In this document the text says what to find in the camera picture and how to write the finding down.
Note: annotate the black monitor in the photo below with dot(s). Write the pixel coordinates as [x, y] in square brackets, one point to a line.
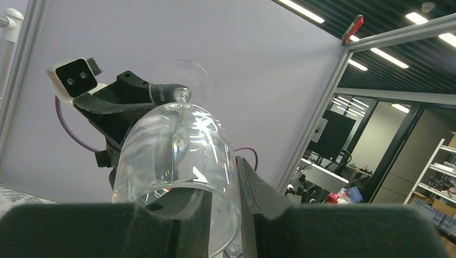
[331, 134]

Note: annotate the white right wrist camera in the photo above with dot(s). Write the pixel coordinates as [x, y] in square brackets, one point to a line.
[72, 78]

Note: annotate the floral table mat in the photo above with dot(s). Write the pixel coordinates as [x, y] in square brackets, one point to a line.
[11, 198]

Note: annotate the clear wine glass front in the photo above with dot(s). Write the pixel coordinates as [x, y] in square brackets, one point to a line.
[179, 144]

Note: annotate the metal storage shelf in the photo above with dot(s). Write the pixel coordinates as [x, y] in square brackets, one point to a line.
[433, 193]

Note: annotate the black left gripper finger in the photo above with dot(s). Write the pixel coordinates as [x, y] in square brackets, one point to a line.
[274, 226]

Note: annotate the silver white clothes rail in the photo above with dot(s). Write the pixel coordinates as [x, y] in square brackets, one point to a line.
[11, 25]

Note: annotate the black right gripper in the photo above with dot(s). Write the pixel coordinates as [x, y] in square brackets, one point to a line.
[175, 225]

